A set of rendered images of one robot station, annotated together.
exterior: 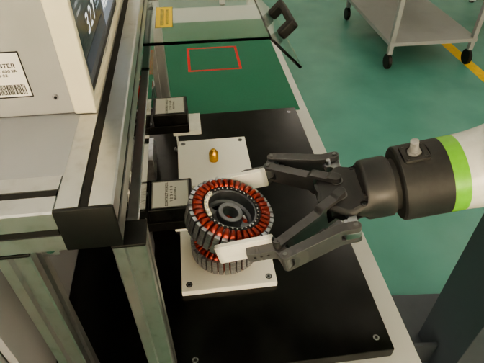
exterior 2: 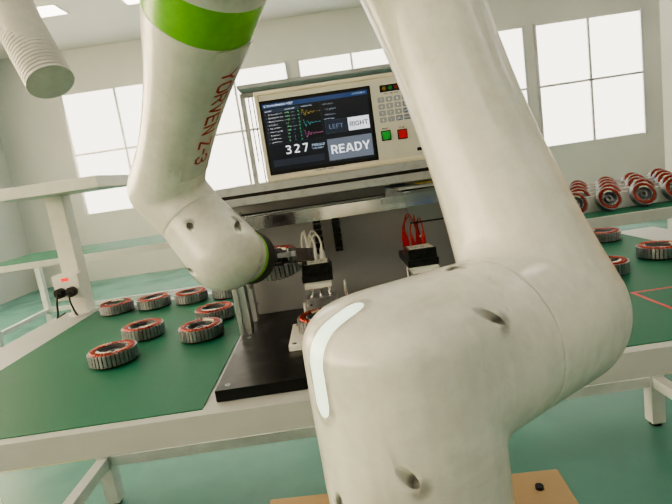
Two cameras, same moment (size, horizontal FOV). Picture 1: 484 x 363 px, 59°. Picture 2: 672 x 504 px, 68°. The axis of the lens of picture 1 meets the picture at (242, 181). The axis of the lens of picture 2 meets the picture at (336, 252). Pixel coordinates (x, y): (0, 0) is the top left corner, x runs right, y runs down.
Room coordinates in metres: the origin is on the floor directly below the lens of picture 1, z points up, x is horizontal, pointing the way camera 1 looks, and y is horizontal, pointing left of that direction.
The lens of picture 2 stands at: (0.64, -1.01, 1.12)
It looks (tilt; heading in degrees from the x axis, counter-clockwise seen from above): 9 degrees down; 97
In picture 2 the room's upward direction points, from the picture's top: 8 degrees counter-clockwise
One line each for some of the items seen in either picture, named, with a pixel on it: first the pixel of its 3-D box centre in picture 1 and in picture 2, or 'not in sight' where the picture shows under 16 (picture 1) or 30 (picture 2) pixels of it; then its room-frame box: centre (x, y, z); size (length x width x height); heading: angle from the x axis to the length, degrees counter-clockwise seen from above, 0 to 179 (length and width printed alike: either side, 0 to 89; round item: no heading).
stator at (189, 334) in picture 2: not in sight; (201, 329); (0.12, 0.17, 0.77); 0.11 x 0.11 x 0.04
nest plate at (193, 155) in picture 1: (214, 161); not in sight; (0.70, 0.06, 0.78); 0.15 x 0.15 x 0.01; 7
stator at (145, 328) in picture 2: not in sight; (143, 329); (-0.07, 0.23, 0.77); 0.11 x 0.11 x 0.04
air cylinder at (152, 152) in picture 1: (142, 159); not in sight; (0.68, 0.20, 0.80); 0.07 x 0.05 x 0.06; 7
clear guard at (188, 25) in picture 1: (201, 28); (451, 194); (0.77, 0.08, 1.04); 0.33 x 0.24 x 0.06; 97
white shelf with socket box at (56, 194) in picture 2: not in sight; (79, 252); (-0.39, 0.50, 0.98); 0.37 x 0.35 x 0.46; 7
